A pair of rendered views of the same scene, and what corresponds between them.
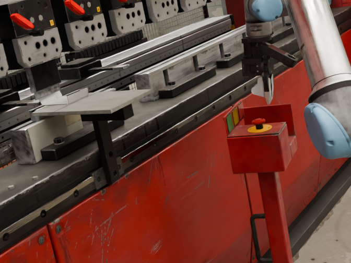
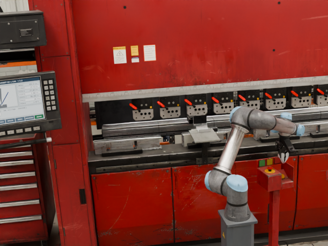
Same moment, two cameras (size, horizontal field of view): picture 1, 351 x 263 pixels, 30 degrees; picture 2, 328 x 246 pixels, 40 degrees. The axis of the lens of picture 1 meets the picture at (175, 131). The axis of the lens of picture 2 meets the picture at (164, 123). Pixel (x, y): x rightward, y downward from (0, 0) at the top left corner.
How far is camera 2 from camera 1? 2.17 m
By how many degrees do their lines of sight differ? 47
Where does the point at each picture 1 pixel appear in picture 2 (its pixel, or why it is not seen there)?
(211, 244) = (258, 206)
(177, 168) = (246, 170)
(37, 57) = (194, 113)
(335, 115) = (208, 177)
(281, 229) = (272, 215)
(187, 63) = not seen: hidden behind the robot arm
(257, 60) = (279, 144)
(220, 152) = not seen: hidden behind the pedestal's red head
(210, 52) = (307, 128)
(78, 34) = (216, 108)
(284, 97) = not seen: outside the picture
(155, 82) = (259, 133)
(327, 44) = (224, 154)
